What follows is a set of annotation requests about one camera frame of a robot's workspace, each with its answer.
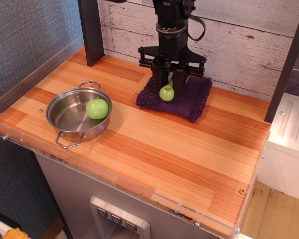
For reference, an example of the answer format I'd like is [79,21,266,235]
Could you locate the purple folded towel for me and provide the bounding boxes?
[136,76,212,123]

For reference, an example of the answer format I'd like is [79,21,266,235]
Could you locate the stainless steel pot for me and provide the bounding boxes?
[46,81,113,149]

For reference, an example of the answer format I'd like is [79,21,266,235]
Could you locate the grey toy fridge cabinet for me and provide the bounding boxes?
[34,151,236,239]

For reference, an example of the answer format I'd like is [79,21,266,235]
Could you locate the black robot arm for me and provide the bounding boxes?
[138,0,206,95]

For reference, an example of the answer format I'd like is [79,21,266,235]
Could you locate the dark shelf post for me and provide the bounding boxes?
[78,0,105,67]
[265,24,299,123]

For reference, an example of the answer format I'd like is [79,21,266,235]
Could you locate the silver dispenser button panel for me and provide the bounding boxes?
[90,196,151,239]

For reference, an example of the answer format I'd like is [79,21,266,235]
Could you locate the clear acrylic guard rail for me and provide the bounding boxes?
[0,49,270,239]

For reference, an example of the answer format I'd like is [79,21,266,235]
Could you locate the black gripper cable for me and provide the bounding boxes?
[185,13,206,42]

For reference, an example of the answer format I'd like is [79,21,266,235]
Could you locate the green toy apple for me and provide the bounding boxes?
[86,99,109,120]

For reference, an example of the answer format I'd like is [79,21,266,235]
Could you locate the dark right shelf post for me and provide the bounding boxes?
[265,24,299,123]

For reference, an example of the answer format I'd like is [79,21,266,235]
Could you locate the dark left shelf post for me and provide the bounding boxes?
[78,0,105,67]

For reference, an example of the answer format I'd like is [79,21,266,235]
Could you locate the white toy sink unit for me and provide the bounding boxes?
[256,94,299,199]

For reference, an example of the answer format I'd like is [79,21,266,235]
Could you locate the yellow orange object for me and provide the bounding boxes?
[3,228,29,239]

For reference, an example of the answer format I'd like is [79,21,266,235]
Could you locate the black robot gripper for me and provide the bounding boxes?
[138,30,206,96]

